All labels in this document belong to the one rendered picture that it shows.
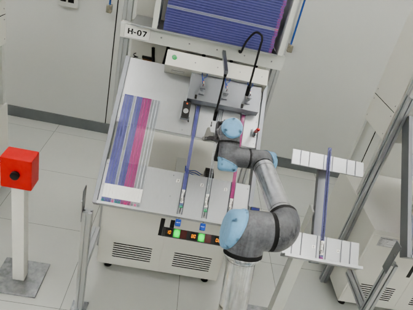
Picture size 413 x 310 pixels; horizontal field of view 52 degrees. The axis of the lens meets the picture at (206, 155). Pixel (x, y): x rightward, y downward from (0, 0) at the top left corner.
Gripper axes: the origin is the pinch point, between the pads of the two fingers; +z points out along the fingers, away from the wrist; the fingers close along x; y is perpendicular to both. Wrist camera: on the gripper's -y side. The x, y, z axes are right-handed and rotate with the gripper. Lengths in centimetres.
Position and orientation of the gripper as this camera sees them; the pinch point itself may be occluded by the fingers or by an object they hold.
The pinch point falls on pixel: (218, 143)
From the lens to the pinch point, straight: 185.5
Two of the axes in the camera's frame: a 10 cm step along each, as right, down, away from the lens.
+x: -9.8, -1.8, -0.9
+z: -1.1, 0.8, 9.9
